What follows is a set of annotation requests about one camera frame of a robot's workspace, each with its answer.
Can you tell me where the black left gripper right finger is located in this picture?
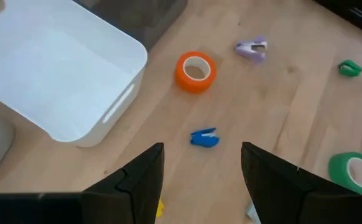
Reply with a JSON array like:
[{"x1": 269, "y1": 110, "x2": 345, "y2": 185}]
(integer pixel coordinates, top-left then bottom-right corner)
[{"x1": 241, "y1": 141, "x2": 362, "y2": 224}]

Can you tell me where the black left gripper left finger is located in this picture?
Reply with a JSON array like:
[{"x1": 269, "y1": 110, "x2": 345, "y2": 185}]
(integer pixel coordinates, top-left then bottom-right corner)
[{"x1": 0, "y1": 142, "x2": 165, "y2": 224}]

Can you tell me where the small yellow stapler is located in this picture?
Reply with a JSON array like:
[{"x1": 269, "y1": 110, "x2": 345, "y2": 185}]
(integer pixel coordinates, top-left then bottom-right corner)
[{"x1": 155, "y1": 198, "x2": 165, "y2": 218}]

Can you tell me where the green tape roll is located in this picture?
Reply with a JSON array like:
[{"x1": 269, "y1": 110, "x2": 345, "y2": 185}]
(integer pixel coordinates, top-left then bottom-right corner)
[{"x1": 328, "y1": 151, "x2": 362, "y2": 195}]

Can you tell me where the small blue stapler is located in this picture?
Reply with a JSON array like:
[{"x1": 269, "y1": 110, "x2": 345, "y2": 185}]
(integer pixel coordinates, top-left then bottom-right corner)
[{"x1": 190, "y1": 127, "x2": 221, "y2": 149}]

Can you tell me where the orange tape roll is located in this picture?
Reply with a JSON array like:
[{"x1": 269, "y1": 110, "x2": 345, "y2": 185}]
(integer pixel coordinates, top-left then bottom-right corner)
[{"x1": 174, "y1": 51, "x2": 218, "y2": 95}]

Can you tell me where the small green stapler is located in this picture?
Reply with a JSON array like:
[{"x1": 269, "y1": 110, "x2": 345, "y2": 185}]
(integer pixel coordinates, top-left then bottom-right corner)
[{"x1": 338, "y1": 59, "x2": 362, "y2": 78}]

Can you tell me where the purple stapler remover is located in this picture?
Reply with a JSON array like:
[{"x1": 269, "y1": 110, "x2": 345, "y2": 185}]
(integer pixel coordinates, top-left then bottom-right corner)
[{"x1": 235, "y1": 34, "x2": 268, "y2": 65}]

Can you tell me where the white plastic bin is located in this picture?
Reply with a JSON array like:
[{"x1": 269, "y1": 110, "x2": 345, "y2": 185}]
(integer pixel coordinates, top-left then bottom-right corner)
[{"x1": 0, "y1": 0, "x2": 149, "y2": 148}]

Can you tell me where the dark translucent plastic bin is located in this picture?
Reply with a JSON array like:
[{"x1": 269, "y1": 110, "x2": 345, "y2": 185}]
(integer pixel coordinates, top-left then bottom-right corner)
[{"x1": 75, "y1": 0, "x2": 188, "y2": 52}]

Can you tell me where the black aluminium table frame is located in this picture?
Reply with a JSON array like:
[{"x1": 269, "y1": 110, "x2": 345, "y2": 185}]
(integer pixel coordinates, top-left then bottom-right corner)
[{"x1": 313, "y1": 0, "x2": 362, "y2": 40}]

